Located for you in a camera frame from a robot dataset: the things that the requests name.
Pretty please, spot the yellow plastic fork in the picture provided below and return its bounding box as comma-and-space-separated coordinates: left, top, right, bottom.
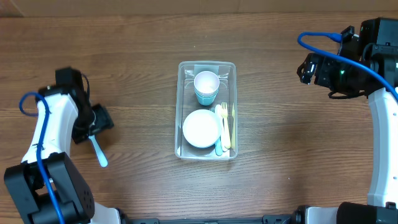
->
221, 101, 231, 149

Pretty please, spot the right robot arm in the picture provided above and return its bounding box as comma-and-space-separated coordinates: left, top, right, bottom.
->
294, 41, 397, 224

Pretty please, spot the white fork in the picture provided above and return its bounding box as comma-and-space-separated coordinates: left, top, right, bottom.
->
88, 135, 108, 167

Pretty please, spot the clear plastic container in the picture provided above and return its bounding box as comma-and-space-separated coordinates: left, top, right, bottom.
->
175, 61, 238, 161

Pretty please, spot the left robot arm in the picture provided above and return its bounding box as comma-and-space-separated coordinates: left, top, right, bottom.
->
4, 85, 129, 224

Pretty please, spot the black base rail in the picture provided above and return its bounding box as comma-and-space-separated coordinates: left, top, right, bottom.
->
128, 215, 292, 224

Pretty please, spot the light blue plastic cup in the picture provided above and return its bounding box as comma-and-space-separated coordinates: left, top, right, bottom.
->
195, 90, 218, 106

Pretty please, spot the pale green fork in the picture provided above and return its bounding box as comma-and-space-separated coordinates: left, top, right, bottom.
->
209, 107, 224, 157

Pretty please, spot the white plastic spoon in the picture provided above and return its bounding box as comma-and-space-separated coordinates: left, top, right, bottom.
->
215, 105, 228, 152

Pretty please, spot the white bowl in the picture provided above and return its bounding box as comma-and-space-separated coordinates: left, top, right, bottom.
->
182, 109, 222, 148

